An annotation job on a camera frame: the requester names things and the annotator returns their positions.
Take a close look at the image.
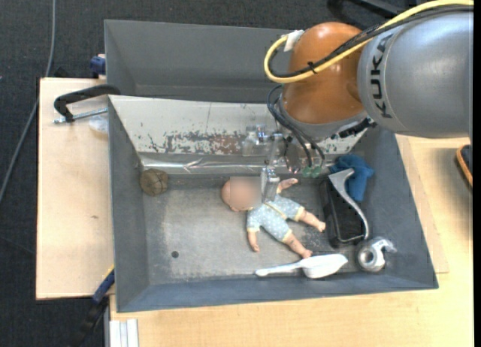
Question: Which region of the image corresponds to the white plastic scoop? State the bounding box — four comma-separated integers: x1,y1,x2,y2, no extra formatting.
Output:
255,253,349,279

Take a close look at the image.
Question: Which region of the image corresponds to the black flat case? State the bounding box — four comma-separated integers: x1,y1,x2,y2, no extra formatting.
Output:
319,180,366,249

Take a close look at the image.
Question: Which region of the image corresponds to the silver curved metal piece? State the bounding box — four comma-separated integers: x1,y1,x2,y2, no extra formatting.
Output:
328,168,371,242

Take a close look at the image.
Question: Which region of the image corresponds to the olive brown ball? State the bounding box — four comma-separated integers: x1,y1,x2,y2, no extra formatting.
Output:
139,167,170,198

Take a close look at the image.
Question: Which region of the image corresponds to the silver tape roll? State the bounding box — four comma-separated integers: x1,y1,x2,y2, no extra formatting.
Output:
355,236,398,273

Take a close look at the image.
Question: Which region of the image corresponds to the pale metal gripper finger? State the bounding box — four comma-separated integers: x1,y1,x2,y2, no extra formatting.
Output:
269,170,282,201
259,167,271,204

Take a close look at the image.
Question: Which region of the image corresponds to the blue cloth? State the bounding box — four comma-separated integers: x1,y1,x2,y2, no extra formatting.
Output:
329,154,376,204

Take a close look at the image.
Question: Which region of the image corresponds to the pale wood flat board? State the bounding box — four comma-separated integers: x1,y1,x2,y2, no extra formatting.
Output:
35,77,116,301

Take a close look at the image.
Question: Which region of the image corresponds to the black cylinder on white bracket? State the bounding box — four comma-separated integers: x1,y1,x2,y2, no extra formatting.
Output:
337,118,377,139

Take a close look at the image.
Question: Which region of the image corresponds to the baby doll in blue romper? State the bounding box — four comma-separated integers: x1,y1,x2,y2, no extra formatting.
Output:
220,176,327,260

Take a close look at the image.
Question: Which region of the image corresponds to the grey metal bin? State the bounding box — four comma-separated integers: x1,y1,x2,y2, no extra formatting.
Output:
103,19,440,314

